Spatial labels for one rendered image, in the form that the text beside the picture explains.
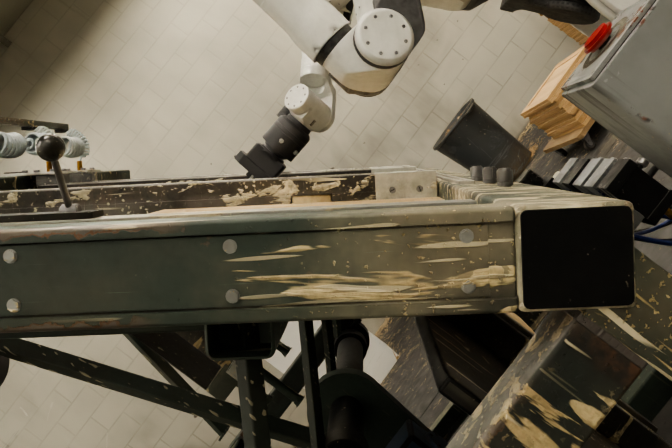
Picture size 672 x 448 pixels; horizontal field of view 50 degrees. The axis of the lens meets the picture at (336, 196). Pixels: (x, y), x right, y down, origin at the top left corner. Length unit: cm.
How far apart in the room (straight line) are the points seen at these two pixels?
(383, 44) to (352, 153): 574
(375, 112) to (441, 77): 71
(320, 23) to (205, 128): 578
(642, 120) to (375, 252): 30
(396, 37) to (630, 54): 30
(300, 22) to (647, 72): 44
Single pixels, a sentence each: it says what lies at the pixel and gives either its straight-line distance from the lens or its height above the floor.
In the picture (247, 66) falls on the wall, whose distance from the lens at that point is 682.
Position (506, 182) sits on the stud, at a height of 87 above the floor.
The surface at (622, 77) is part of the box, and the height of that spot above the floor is 91.
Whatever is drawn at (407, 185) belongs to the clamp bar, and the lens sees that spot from 148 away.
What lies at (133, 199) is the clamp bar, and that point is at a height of 139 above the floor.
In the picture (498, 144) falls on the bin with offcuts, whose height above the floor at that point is 28.
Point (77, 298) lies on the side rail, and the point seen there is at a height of 122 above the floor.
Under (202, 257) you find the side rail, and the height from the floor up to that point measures 114.
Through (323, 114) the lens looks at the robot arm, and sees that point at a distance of 166.
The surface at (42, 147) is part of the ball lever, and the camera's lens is 104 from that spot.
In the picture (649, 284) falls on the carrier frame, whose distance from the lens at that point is 81.
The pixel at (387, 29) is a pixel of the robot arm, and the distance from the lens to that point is 96.
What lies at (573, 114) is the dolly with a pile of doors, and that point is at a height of 22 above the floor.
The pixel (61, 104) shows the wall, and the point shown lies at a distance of 703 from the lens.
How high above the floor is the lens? 107
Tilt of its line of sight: level
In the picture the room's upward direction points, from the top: 53 degrees counter-clockwise
